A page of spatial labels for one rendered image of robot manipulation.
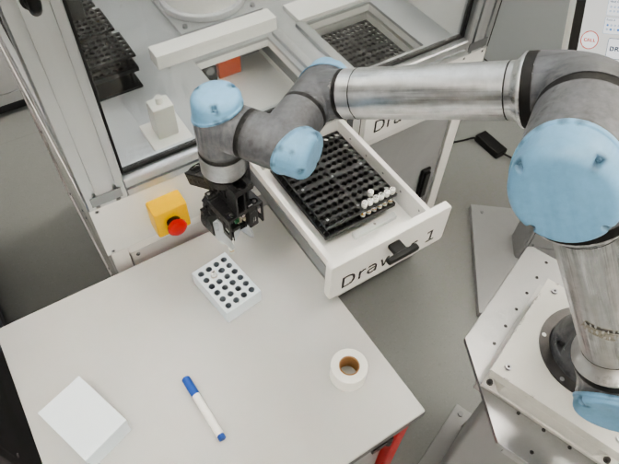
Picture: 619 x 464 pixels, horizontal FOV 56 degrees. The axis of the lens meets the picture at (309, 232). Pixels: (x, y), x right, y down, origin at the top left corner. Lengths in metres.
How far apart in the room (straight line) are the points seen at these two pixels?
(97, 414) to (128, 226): 0.37
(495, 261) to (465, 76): 1.53
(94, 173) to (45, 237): 1.34
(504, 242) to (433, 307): 0.40
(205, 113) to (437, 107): 0.31
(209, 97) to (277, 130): 0.11
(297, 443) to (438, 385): 0.99
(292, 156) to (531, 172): 0.32
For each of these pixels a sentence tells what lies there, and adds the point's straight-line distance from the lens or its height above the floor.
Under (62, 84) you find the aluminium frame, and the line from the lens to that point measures 0.98.
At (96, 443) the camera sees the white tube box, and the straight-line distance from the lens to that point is 1.08.
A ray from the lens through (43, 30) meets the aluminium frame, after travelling 0.93.
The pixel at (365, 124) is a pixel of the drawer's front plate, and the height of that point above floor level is 0.88.
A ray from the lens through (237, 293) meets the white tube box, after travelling 1.18.
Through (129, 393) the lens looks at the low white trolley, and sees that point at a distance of 1.16.
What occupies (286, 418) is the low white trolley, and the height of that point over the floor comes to 0.76.
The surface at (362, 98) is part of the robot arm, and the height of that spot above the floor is 1.27.
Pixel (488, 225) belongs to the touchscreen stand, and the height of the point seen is 0.04.
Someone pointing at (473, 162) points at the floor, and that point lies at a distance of 2.63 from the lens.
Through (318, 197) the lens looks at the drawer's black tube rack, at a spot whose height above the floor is 0.90.
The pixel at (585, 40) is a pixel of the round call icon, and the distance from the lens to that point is 1.56.
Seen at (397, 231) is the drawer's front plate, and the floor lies 0.93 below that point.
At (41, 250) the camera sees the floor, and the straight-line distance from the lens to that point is 2.39.
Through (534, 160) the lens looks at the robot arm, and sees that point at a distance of 0.62.
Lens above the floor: 1.80
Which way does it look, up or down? 53 degrees down
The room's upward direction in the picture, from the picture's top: 3 degrees clockwise
